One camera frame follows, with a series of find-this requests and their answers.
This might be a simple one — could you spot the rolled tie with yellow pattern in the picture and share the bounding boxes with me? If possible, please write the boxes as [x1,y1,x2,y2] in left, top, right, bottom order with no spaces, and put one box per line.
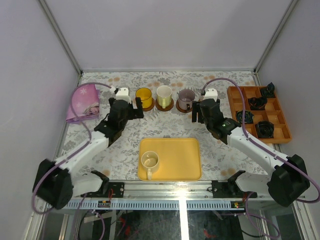
[235,110,254,124]

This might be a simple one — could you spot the cream ceramic mug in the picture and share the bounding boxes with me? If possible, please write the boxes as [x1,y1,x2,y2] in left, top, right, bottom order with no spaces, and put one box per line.
[140,151,160,181]

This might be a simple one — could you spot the aluminium front frame rail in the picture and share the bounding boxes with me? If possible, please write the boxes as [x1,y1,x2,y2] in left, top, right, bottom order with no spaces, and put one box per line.
[37,179,307,201]

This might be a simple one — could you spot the orange wooden divided organizer box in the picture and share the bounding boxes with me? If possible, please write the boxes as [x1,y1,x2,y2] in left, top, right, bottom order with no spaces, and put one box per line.
[227,86,292,144]

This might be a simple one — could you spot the yellow plastic tray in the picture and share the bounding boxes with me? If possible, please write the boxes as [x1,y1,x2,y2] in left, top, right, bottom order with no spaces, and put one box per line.
[137,138,202,182]

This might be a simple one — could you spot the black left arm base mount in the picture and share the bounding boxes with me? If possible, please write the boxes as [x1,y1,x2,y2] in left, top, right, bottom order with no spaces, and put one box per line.
[86,180,125,199]

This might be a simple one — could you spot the brown wooden coaster right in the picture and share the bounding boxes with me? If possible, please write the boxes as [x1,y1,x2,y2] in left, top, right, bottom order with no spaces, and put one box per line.
[175,99,196,114]

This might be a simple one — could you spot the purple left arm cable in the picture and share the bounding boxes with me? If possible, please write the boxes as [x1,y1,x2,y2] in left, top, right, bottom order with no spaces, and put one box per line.
[31,82,120,240]

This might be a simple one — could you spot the brown wooden coaster left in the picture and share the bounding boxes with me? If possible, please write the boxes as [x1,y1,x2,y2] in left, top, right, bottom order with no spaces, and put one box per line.
[142,98,155,112]

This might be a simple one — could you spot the yellow glass mug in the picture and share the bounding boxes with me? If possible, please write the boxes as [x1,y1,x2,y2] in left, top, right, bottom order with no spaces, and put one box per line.
[135,87,152,109]

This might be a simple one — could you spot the rolled tie with orange pattern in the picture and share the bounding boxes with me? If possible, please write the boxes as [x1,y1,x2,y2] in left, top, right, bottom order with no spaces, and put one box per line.
[247,96,268,111]

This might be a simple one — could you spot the brown wooden coaster middle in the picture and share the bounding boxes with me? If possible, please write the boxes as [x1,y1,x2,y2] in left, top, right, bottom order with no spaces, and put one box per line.
[155,100,175,112]

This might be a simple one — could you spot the pink folded cloth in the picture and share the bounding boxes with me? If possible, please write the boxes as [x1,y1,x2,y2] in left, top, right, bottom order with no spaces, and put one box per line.
[66,84,100,123]

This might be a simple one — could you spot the rolled dark speckled tie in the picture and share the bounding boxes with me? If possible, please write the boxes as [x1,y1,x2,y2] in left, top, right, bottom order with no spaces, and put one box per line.
[255,121,275,139]

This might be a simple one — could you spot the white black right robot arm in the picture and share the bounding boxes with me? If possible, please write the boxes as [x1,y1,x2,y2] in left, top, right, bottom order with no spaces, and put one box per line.
[192,98,310,207]

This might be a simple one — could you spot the white mug green handle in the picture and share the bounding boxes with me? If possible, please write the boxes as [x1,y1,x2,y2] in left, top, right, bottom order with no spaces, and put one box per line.
[156,85,173,109]

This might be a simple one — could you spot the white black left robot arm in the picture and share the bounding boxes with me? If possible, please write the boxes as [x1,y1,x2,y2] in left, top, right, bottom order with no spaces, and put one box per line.
[32,97,144,210]

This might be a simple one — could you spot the floral patterned tablecloth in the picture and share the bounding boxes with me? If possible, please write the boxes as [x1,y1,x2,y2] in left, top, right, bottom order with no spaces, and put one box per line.
[53,71,287,181]

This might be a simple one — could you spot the purple mug black handle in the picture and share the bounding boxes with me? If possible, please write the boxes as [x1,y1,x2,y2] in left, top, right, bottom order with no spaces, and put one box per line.
[178,89,196,111]

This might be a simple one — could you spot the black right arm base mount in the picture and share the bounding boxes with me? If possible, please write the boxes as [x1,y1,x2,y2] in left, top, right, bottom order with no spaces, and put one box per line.
[211,180,250,199]

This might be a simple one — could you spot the brown wooden coaster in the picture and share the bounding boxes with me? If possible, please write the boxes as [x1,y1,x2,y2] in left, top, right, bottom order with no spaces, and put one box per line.
[175,99,196,114]
[142,98,155,112]
[155,100,175,112]

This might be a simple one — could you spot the rolled dark green tie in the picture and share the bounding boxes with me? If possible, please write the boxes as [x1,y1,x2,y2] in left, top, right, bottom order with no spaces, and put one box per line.
[260,82,276,98]

